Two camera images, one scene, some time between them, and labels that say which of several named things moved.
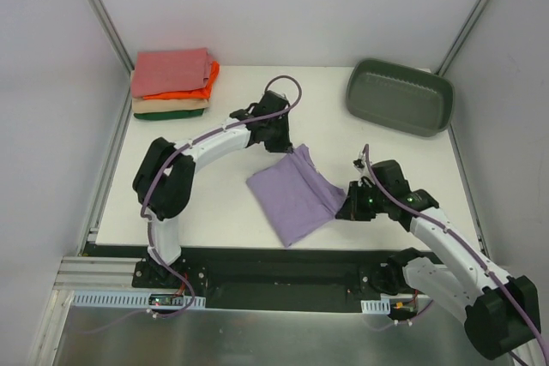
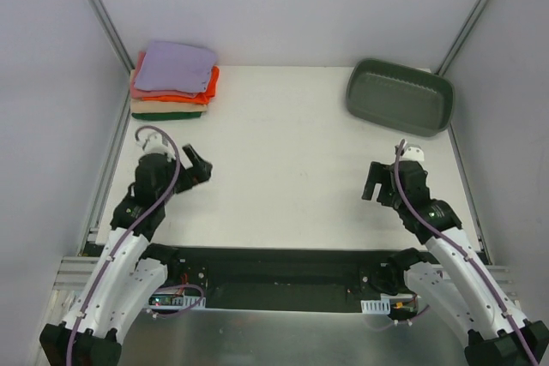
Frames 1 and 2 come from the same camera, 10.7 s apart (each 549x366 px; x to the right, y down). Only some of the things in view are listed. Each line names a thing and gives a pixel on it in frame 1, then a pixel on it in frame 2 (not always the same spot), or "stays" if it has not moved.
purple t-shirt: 296,195 → 169,66
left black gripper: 279,139 → 185,175
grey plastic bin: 401,97 stays
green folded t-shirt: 153,116 stays
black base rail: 266,279 stays
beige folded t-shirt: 141,105 stays
